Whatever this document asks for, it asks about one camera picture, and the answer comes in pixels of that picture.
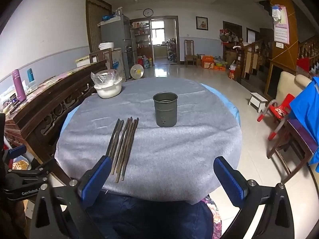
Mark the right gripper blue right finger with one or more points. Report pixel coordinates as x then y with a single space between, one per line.
232 181

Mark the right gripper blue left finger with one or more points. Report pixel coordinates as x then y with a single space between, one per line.
93 180

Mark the dark chopstick three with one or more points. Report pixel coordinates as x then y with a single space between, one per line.
120 146

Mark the dark chopstick six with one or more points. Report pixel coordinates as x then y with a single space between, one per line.
129 147

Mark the red plastic child chair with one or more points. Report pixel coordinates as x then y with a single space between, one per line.
280 112

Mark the small white stool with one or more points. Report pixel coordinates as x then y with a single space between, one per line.
258 101

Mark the purple thermos bottle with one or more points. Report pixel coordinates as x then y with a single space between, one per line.
21 96

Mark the grey felt table cloth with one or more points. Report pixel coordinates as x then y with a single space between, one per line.
165 163

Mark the white plastic bowl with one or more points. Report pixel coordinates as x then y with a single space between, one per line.
110 91

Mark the blue jacket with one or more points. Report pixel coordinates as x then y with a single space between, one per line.
305 107

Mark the teal thermos bottle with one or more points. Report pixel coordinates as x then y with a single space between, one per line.
30 75

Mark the clear plastic bag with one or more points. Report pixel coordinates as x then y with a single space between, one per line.
105 78

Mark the grey metal utensil holder cup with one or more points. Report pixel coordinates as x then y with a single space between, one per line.
165 104

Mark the beige sofa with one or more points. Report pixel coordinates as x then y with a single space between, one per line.
292 84

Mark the white round electric fan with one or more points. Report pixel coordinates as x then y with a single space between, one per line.
137 71

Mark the white chest freezer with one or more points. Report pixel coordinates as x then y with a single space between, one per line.
117 61

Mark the orange cardboard box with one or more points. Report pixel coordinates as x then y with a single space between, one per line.
208 62

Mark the wooden stair railing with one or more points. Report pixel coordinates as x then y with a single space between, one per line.
251 56

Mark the white rice cooker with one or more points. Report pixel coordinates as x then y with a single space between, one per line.
106 45

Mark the wooden chair by doorway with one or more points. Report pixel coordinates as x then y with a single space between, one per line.
189 52

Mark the grey refrigerator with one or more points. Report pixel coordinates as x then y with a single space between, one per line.
118 31

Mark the wall calendar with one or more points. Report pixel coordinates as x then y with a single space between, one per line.
281 24

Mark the framed wall picture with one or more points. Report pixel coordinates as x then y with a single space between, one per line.
201 23

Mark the round wall clock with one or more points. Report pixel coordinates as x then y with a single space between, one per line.
148 12

